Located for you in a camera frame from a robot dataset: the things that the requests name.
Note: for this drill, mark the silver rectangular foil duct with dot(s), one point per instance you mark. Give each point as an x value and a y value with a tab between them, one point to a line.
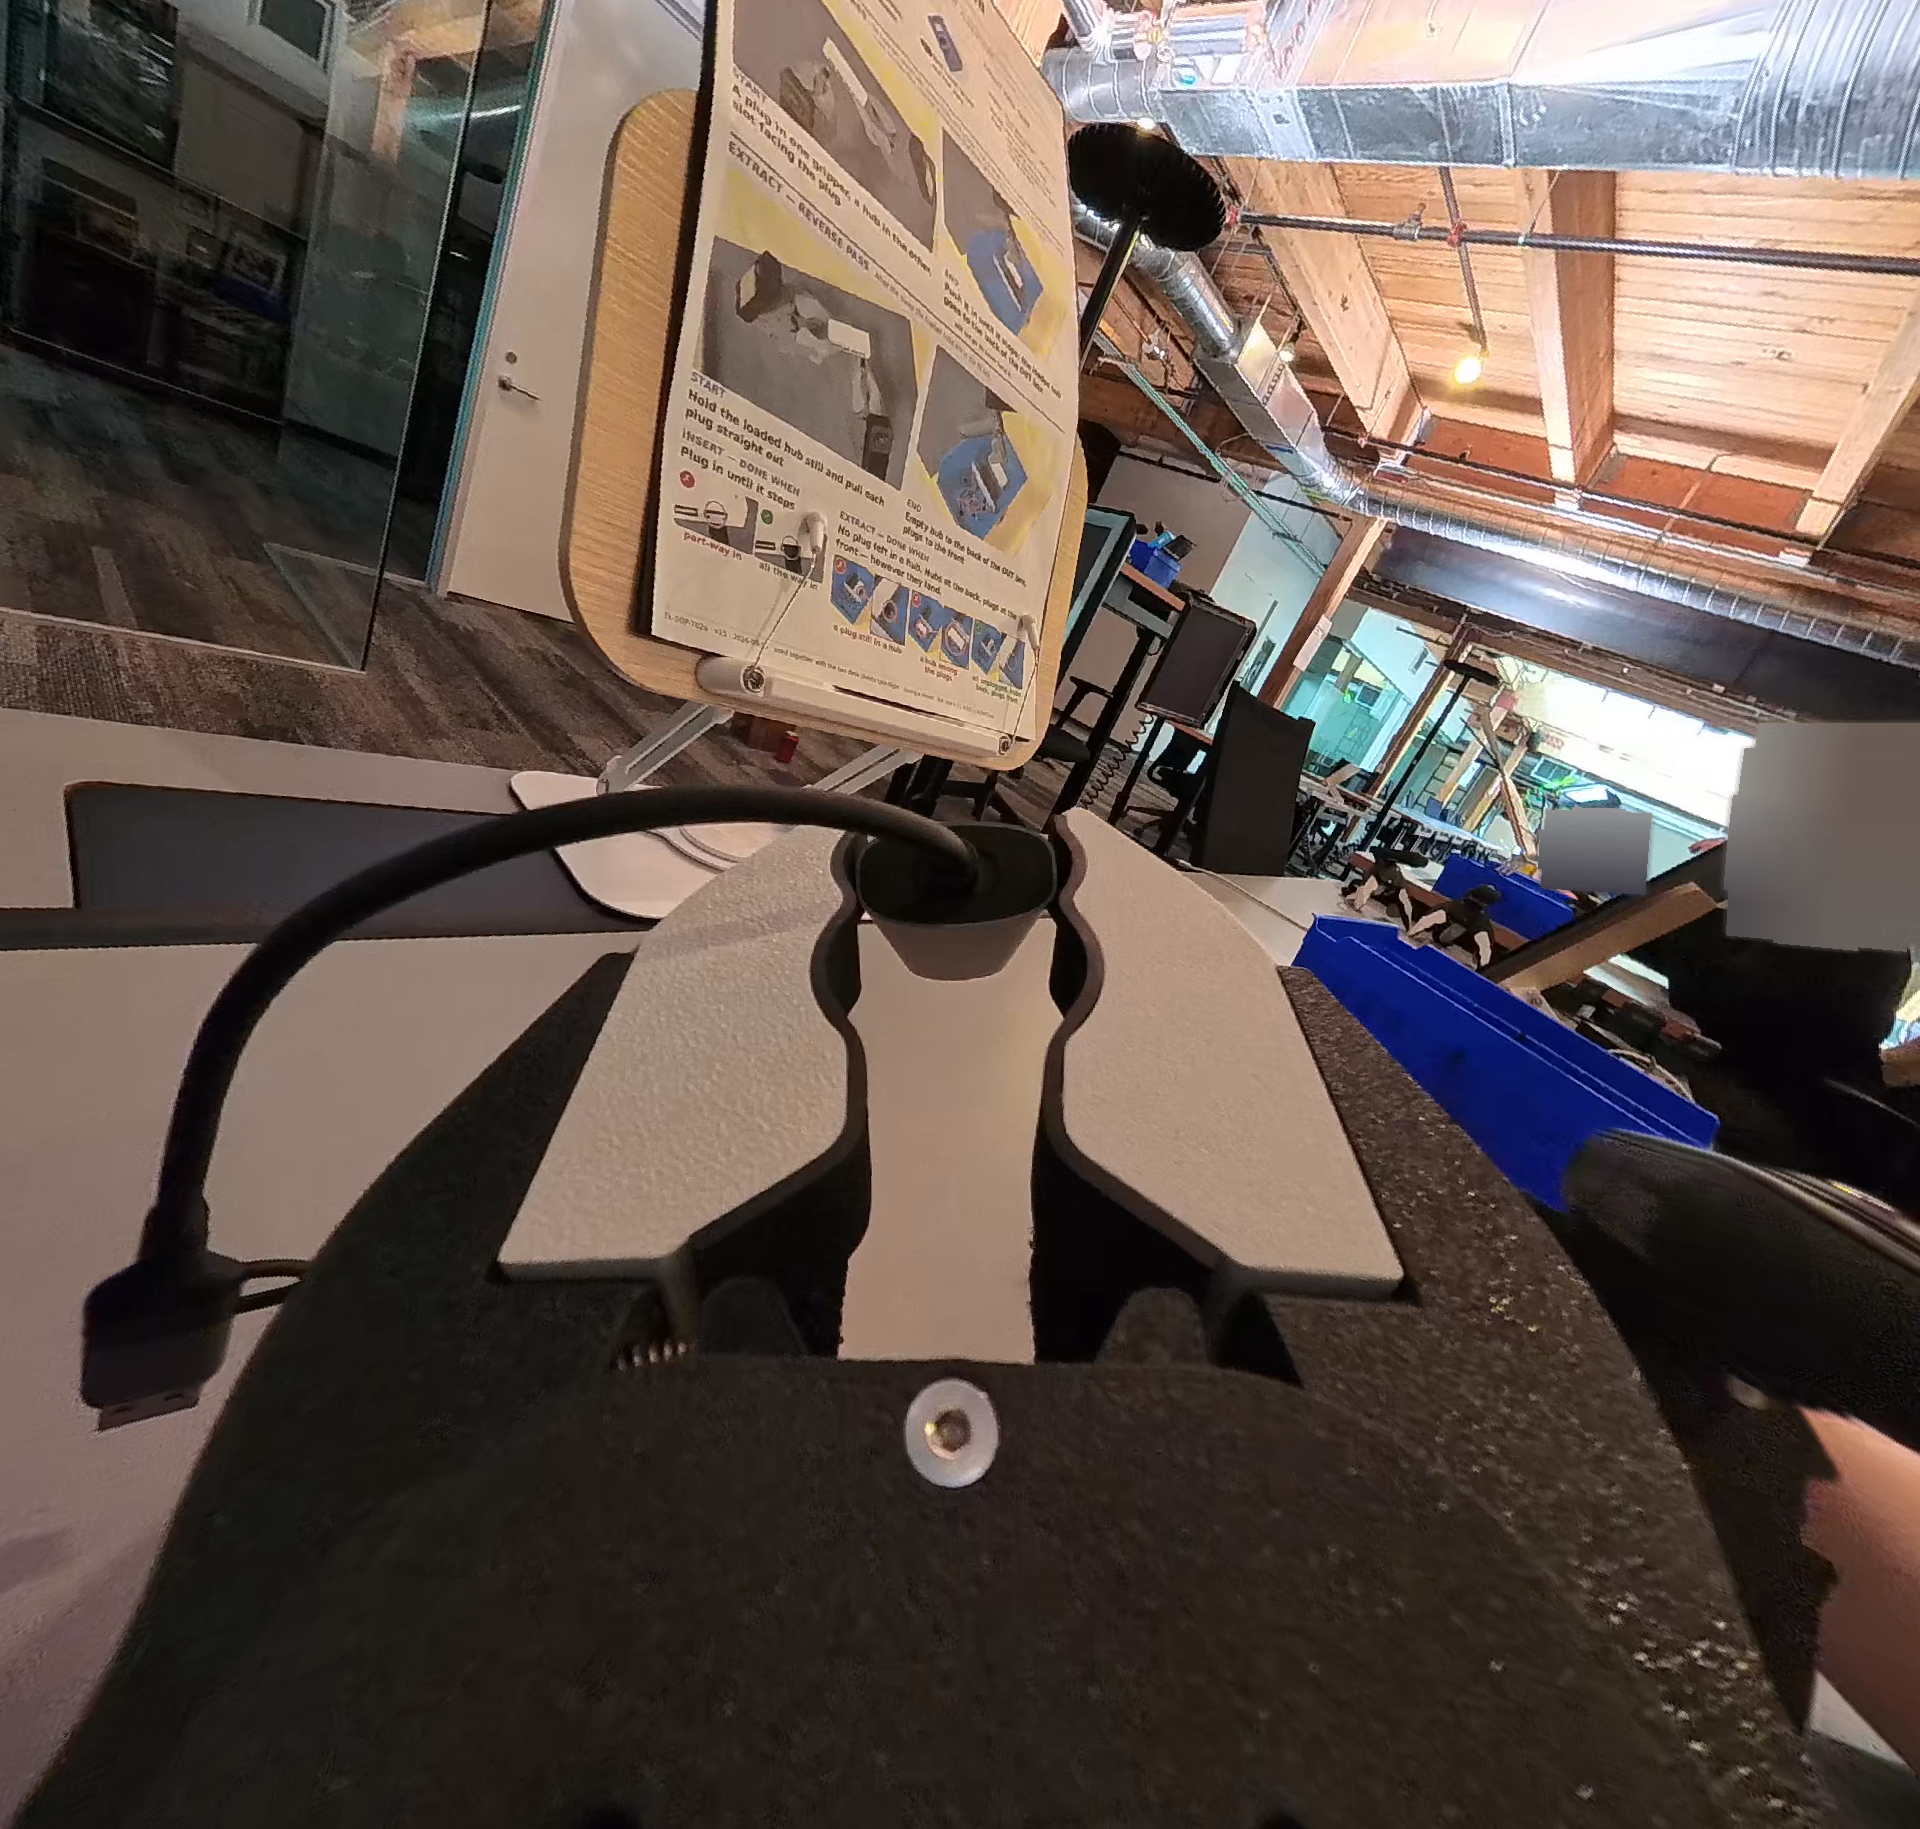
1501	73

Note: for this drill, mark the black computer monitor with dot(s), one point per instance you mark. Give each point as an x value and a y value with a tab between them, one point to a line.
1196	660

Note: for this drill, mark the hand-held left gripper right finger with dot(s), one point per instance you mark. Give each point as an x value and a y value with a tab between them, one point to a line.
1215	1094

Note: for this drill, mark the small red object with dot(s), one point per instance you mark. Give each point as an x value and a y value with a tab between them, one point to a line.
775	741

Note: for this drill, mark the round ceiling lamp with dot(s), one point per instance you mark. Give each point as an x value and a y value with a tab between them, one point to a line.
1466	366

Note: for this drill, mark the black pole with round disc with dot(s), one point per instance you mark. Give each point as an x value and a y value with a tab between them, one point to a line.
1147	186

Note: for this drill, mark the blue storage crate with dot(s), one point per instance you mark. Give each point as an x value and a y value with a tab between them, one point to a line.
1159	559

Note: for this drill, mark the black framed cabinet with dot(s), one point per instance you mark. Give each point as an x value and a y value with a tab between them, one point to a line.
1099	584

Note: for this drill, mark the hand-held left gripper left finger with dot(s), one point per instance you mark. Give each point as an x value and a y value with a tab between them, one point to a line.
690	1155

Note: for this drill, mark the printed instruction sheet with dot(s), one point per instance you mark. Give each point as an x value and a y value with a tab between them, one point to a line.
841	207

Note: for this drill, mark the black shelving rack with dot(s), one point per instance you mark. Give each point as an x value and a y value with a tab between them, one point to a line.
106	87

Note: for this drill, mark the white door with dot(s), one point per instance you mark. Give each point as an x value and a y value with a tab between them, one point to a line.
600	282

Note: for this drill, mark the black ceiling pipe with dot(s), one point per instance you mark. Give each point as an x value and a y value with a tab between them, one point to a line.
1576	242

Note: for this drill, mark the blue plastic bin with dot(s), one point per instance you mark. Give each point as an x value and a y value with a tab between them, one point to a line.
1501	1064
1515	899

